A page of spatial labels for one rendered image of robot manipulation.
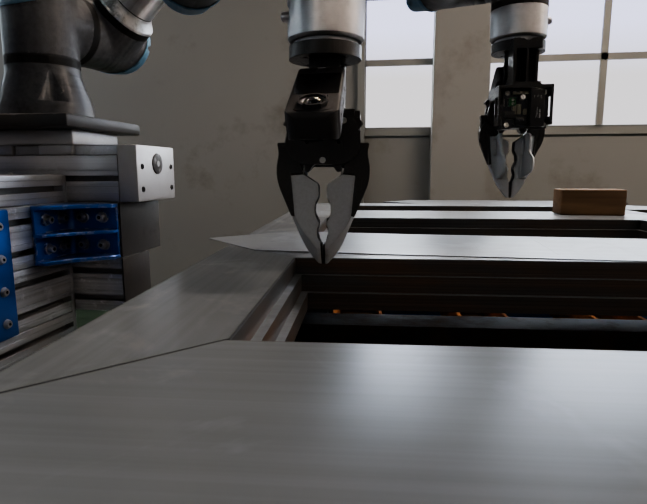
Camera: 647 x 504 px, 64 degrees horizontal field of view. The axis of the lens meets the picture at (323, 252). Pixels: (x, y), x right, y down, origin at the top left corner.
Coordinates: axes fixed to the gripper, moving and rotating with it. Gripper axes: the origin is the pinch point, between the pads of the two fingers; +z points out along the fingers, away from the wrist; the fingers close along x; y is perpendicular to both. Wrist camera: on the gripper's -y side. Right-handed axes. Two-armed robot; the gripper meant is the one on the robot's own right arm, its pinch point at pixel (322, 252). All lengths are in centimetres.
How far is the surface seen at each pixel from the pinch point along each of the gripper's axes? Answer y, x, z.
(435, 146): 251, -43, -22
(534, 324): 9.6, -24.2, 9.7
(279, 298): -9.5, 2.9, 2.5
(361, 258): 1.1, -3.8, 0.8
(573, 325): 9.6, -28.6, 9.7
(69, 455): -36.8, 5.0, 0.9
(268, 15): 278, 56, -102
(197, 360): -28.5, 3.6, 0.9
